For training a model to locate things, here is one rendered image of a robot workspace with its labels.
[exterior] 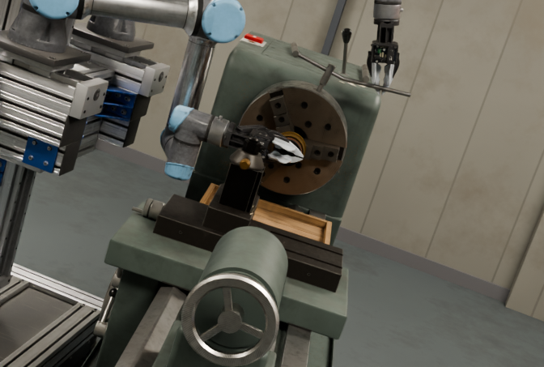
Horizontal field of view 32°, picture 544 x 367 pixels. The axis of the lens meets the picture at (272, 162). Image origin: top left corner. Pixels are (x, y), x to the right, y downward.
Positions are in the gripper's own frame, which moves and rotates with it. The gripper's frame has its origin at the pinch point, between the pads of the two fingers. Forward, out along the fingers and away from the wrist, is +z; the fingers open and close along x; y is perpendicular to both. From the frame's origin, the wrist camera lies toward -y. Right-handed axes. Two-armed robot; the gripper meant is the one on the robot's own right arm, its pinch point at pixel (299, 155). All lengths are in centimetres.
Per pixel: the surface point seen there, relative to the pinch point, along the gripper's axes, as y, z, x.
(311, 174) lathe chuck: -15.1, 4.8, -7.7
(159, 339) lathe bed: 83, -14, -22
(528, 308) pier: -263, 146, -105
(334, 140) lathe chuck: -15.2, 8.1, 3.9
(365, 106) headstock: -31.2, 13.9, 13.1
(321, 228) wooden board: -8.9, 12.3, -19.9
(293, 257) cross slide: 46.5, 6.3, -11.3
